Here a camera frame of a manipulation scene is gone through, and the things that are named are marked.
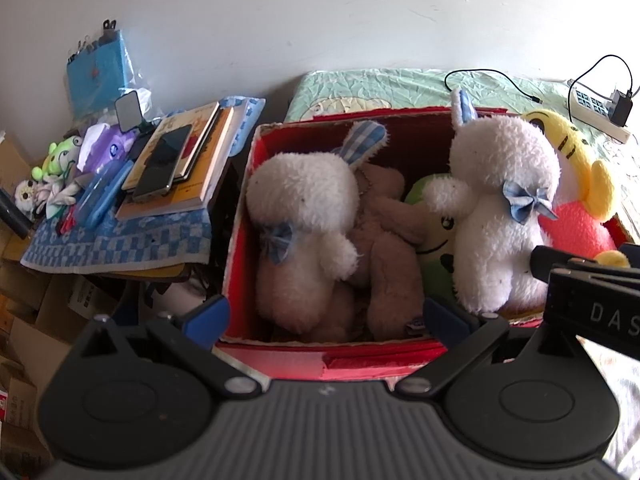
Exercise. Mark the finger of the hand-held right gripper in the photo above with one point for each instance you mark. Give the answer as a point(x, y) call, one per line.
point(555, 260)
point(632, 252)

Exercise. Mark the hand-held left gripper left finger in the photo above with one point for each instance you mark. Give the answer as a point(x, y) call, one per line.
point(207, 320)

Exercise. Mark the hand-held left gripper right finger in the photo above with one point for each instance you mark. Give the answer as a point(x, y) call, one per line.
point(445, 322)

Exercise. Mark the yellow tiger plush toy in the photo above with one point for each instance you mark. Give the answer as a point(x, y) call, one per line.
point(580, 230)

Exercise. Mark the red cardboard box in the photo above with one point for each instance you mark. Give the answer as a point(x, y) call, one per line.
point(240, 285)

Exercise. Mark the pink teddy bear plush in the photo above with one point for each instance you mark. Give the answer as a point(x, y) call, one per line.
point(390, 260)

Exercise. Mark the white rabbit plush toy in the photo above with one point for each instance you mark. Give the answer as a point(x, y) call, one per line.
point(495, 170)
point(300, 195)

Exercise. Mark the blue checkered cloth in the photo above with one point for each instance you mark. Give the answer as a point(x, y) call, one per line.
point(125, 245)

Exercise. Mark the stack of books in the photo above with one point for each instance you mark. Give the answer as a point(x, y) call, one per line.
point(195, 195)

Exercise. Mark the black charger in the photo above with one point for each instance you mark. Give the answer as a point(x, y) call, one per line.
point(621, 110)

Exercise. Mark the white power strip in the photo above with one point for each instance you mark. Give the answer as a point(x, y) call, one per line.
point(590, 105)

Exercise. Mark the blue pencil case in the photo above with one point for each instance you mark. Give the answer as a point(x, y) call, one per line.
point(102, 192)

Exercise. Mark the dark smartphone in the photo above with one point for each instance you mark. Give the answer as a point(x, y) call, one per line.
point(162, 160)

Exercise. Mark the small red item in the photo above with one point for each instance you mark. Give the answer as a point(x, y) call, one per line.
point(67, 222)

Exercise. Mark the orange cover book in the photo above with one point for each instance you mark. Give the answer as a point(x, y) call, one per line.
point(200, 130)

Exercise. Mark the purple tissue pack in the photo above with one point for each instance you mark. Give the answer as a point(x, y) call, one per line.
point(112, 147)

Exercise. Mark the small white doll toy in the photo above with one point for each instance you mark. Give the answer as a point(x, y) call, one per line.
point(30, 195)

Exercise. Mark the dark cylinder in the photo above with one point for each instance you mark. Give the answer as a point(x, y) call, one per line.
point(12, 212)

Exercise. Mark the green frog plush toy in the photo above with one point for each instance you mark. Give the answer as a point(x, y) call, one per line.
point(60, 152)

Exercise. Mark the small black framed mirror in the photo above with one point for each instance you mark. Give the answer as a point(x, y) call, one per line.
point(127, 110)

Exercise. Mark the green printed bed sheet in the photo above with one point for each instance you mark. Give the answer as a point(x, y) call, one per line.
point(375, 85)

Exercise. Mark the blue plastic bag with clips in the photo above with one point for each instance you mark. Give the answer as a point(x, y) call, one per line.
point(95, 75)

